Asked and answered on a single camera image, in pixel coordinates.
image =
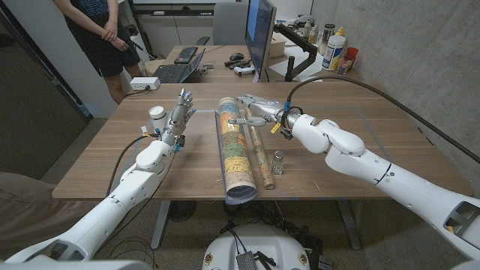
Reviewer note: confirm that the black computer monitor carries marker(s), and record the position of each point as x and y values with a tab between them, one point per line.
258	33

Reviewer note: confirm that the black floor fan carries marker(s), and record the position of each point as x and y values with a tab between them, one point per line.
182	210

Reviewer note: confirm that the grey office chair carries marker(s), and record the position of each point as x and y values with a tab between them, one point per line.
229	22

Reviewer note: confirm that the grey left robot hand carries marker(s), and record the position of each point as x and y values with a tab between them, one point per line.
179	116

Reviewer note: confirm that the yellow capped bottle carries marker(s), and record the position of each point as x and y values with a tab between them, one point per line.
340	32

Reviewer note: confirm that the white paper sheet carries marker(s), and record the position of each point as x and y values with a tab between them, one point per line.
279	67

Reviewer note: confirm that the black keyboard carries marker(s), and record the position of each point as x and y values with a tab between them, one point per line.
185	55

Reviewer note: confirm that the small clear glass cup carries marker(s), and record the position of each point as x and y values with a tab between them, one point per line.
277	165

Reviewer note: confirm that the grey finned electronics box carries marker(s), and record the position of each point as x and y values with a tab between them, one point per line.
246	261

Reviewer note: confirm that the light wooden box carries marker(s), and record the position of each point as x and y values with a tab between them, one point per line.
277	47

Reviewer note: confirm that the red plastic cup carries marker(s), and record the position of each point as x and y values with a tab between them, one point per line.
352	52

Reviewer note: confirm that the thin brown rolled map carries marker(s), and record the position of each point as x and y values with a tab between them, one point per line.
260	153

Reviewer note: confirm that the wooden office desk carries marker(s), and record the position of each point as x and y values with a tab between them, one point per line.
217	75

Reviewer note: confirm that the small white bottle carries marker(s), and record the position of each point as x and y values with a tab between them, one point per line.
307	28

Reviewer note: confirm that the white game controller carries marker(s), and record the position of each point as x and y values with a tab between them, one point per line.
243	70

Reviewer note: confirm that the clear glass tumbler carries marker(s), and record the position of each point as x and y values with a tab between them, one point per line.
344	64

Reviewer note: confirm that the white table leg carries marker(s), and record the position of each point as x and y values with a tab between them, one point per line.
348	225
160	225

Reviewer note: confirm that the large colourful rolled map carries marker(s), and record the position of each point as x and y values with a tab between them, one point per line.
234	157

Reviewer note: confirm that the white wipes canister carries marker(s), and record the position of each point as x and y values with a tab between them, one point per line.
333	52

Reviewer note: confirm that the black computer mouse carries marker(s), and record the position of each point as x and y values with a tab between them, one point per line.
236	56

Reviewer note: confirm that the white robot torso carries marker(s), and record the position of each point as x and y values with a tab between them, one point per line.
262	240

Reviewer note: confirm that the standing person in black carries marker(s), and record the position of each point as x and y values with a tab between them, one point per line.
95	45

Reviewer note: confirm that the white power strip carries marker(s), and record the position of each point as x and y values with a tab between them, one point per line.
144	83

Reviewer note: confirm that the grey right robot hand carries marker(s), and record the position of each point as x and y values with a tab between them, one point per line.
268	108

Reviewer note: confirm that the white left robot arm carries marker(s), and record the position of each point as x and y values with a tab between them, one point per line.
131	187

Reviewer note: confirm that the seated person beige trousers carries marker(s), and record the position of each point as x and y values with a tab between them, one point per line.
33	213

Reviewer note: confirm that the glass jar black lid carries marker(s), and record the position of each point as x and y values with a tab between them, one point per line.
327	33

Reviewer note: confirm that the black remote control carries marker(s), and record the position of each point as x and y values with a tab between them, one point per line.
238	63

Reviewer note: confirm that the white paper cup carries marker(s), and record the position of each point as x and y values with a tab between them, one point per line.
156	115

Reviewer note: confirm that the dark open laptop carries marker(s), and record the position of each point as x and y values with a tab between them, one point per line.
170	73

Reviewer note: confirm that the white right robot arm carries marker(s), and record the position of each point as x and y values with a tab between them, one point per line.
348	161

